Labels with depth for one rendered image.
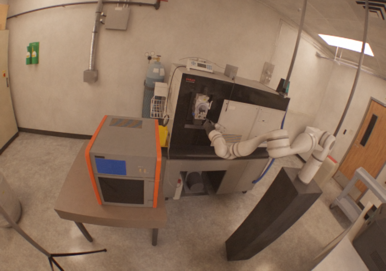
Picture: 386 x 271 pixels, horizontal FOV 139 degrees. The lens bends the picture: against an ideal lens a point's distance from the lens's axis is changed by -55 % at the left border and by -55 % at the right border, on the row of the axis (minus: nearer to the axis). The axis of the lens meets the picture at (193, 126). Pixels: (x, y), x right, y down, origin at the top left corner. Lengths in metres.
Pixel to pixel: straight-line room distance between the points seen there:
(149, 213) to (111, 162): 0.42
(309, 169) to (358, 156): 3.39
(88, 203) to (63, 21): 2.39
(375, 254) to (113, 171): 1.71
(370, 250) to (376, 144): 3.11
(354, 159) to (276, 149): 3.85
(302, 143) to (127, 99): 2.24
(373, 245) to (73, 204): 1.95
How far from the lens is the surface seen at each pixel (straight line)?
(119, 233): 1.75
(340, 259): 1.26
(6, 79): 3.37
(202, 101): 1.21
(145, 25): 2.32
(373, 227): 1.35
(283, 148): 0.61
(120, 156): 0.74
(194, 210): 1.95
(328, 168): 3.23
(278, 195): 1.09
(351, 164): 4.40
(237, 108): 1.44
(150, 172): 0.80
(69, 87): 2.71
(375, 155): 4.27
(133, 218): 1.01
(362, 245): 1.42
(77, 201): 1.13
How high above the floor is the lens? 1.59
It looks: 25 degrees down
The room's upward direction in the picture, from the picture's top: 13 degrees clockwise
